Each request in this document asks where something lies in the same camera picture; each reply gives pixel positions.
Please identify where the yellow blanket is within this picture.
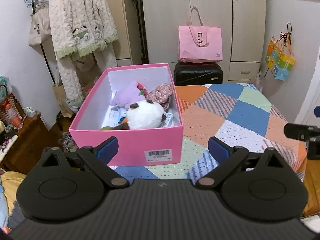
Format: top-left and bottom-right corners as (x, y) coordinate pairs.
(1, 171), (26, 215)

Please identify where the white panda plush toy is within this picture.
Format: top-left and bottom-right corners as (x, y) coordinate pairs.
(100, 99), (168, 131)

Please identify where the beige canvas tote bag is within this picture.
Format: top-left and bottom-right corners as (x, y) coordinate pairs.
(28, 3), (51, 47)

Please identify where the white plastic bag blue print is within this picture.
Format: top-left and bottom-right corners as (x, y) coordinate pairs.
(101, 90), (175, 129)

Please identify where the orange drink bottle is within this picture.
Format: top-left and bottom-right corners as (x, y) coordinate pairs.
(5, 103), (23, 129)

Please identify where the pink floral fabric hat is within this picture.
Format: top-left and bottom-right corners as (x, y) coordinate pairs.
(146, 83), (173, 112)

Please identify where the pink paper shopping bag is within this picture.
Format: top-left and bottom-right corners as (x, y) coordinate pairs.
(178, 14), (223, 63)

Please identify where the brown paper bag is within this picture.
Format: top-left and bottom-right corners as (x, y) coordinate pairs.
(53, 86), (74, 118)

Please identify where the cream knitted cardigan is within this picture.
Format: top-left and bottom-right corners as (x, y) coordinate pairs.
(49, 0), (118, 112)

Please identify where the black suitcase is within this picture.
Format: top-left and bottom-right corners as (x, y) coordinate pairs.
(174, 62), (223, 86)

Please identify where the colourful hanging gift bag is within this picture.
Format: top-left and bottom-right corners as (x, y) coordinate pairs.
(265, 22), (295, 81)

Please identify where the woven red basket bag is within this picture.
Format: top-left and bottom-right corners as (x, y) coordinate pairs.
(0, 84), (17, 123)

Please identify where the beige wardrobe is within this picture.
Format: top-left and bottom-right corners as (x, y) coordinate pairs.
(107, 0), (266, 83)

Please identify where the wooden nightstand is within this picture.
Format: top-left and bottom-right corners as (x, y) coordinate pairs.
(1, 112), (55, 174)

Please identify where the pink cardboard storage box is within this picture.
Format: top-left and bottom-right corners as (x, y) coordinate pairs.
(69, 63), (183, 166)

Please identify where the red strawberry plush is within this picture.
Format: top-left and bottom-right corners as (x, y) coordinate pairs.
(137, 83), (148, 98)

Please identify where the colourful patchwork table cover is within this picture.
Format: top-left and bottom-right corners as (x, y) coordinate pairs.
(114, 83), (306, 181)

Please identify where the purple plush toy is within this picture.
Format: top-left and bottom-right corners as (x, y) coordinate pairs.
(110, 81), (145, 110)

